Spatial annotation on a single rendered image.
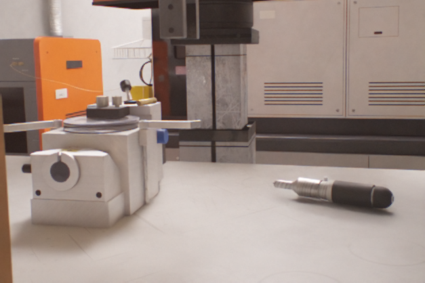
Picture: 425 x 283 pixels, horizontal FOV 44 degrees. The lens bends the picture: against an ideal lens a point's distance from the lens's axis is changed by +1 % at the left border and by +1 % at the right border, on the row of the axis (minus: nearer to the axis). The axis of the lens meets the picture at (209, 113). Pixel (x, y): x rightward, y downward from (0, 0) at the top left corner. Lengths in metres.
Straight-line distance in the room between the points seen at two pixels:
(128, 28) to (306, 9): 1.69
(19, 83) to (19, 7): 2.13
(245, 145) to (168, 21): 0.53
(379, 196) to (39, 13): 3.42
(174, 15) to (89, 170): 0.18
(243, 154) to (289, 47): 1.12
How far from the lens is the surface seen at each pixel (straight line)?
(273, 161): 2.10
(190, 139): 1.06
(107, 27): 3.61
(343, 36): 2.10
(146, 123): 0.60
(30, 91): 1.82
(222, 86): 1.05
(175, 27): 0.56
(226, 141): 1.05
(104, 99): 0.65
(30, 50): 1.82
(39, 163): 0.58
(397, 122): 2.16
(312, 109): 2.12
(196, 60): 1.06
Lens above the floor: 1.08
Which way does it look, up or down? 7 degrees down
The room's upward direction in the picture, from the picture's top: 1 degrees counter-clockwise
